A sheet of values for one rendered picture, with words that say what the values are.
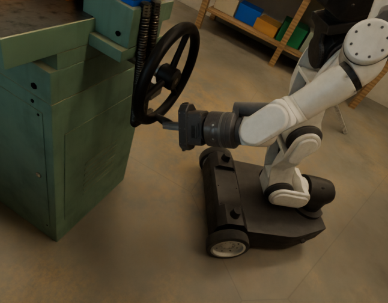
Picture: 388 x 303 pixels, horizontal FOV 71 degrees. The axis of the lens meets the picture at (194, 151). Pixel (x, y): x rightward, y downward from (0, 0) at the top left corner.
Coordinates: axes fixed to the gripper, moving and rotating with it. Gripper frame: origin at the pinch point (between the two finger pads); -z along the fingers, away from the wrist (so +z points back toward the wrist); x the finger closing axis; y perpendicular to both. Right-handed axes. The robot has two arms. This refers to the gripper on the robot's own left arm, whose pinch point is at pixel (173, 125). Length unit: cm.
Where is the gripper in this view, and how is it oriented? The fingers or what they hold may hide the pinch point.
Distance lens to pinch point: 74.0
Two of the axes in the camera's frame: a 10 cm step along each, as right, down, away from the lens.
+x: -0.1, -9.7, -2.6
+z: 8.9, 1.1, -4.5
